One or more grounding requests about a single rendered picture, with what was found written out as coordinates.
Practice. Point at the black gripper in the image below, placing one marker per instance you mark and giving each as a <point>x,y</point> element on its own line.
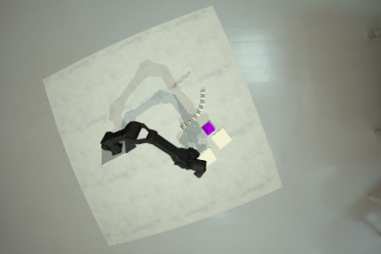
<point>198,174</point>

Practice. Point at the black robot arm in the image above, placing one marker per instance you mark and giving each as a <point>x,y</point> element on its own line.
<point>184,158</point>

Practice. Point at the purple block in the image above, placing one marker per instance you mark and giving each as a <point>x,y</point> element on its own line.
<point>208,128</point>

